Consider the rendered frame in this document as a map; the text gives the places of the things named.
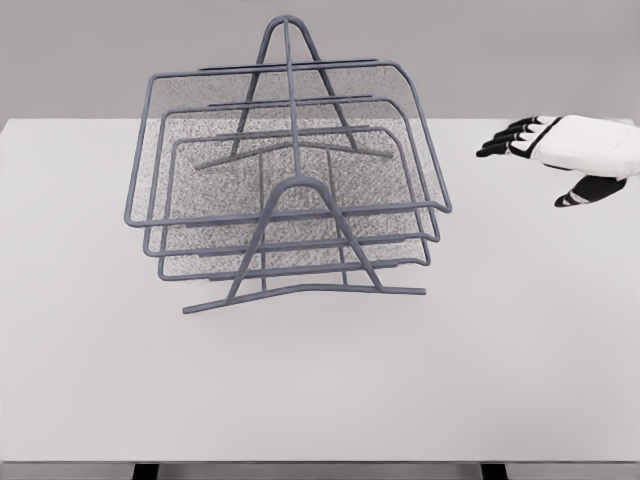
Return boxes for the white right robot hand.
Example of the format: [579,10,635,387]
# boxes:
[475,114,640,209]

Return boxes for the large grey mesh file tray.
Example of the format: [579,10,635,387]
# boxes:
[122,58,454,229]

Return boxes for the medium grey mesh file tray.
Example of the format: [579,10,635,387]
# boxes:
[143,94,442,258]

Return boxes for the small grey mesh file tray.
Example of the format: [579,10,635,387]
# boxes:
[158,124,432,282]

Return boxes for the grey wire file rack frame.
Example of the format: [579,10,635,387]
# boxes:
[182,14,428,317]

